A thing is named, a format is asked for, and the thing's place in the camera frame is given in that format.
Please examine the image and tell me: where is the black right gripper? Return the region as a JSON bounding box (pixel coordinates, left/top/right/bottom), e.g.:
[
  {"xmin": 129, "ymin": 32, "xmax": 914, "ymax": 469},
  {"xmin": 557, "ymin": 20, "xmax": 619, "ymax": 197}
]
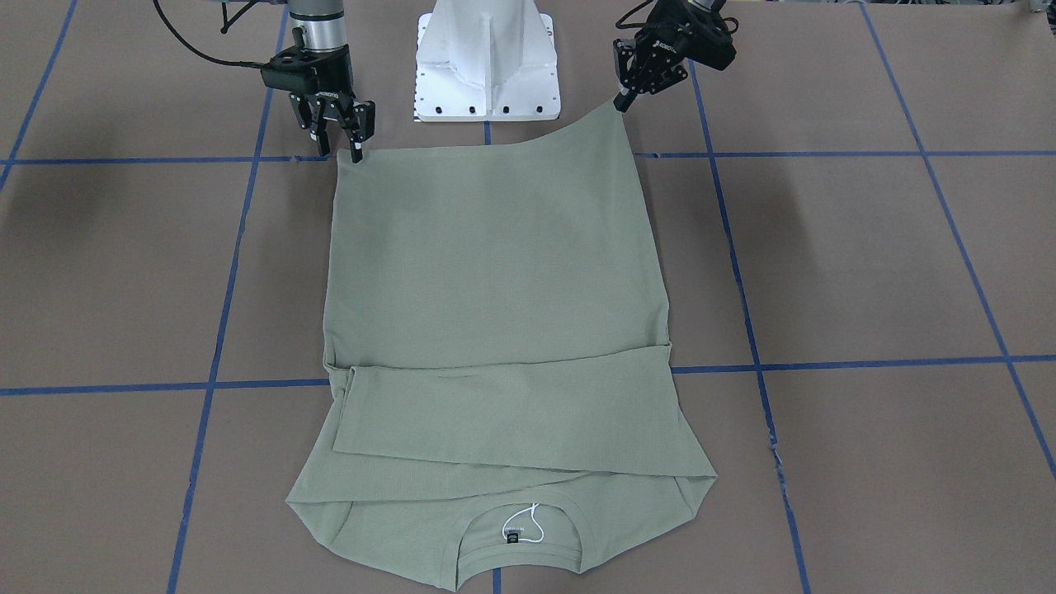
[{"xmin": 261, "ymin": 45, "xmax": 376, "ymax": 164}]

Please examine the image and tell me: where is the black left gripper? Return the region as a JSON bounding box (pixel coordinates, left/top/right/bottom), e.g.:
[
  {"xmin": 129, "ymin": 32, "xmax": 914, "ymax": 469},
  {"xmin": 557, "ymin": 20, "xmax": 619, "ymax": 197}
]
[{"xmin": 612, "ymin": 1, "xmax": 737, "ymax": 113}]

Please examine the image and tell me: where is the olive green long-sleeve shirt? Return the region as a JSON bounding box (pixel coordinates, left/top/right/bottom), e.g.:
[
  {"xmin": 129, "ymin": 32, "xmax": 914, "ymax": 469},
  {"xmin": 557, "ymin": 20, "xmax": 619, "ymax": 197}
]
[{"xmin": 286, "ymin": 105, "xmax": 717, "ymax": 591}]

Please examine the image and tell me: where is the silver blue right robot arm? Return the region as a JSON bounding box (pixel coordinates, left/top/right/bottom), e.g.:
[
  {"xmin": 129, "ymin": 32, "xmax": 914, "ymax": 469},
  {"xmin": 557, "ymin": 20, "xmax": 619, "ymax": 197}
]
[{"xmin": 262, "ymin": 1, "xmax": 375, "ymax": 164}]

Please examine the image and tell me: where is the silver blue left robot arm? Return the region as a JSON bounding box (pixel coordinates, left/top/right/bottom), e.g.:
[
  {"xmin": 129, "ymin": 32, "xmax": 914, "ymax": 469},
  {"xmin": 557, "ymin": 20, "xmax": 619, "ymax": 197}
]
[{"xmin": 612, "ymin": 1, "xmax": 739, "ymax": 113}]

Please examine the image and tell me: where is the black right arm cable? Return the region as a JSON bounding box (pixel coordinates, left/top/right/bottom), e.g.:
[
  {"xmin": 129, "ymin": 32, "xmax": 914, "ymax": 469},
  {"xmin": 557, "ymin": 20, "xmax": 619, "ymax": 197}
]
[{"xmin": 153, "ymin": 0, "xmax": 274, "ymax": 71}]

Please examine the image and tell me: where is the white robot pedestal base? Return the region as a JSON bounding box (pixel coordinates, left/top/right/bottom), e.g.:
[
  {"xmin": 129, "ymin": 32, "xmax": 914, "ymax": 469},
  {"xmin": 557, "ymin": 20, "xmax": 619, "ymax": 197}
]
[{"xmin": 412, "ymin": 1, "xmax": 562, "ymax": 123}]

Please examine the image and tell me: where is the white neck tag string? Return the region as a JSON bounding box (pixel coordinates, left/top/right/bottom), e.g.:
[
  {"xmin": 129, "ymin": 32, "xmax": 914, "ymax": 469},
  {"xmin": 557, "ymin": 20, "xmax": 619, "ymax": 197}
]
[{"xmin": 504, "ymin": 502, "xmax": 548, "ymax": 545}]

